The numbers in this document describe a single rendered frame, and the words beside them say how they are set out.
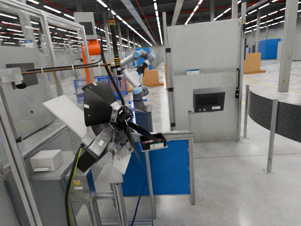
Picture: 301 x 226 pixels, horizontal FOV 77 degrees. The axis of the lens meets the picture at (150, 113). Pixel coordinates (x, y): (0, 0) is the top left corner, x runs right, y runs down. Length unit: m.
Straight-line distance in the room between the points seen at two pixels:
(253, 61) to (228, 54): 10.37
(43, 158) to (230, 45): 2.86
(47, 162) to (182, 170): 1.25
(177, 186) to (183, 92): 1.62
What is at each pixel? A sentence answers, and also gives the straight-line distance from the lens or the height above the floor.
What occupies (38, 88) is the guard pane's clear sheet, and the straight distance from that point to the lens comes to 1.81.
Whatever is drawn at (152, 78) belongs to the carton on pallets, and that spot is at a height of 0.45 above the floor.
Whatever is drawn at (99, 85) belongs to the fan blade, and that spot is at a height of 1.40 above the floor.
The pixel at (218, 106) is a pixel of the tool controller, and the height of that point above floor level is 1.09.
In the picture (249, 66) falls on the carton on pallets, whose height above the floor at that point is 0.47.
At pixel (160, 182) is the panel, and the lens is 2.13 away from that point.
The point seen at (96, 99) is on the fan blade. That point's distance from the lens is 1.16.
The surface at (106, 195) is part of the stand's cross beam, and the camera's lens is 1.64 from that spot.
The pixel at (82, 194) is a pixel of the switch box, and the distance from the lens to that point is 1.53.
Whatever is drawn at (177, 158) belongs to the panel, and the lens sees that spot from 1.97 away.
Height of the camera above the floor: 1.57
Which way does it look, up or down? 16 degrees down
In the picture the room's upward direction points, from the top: 6 degrees counter-clockwise
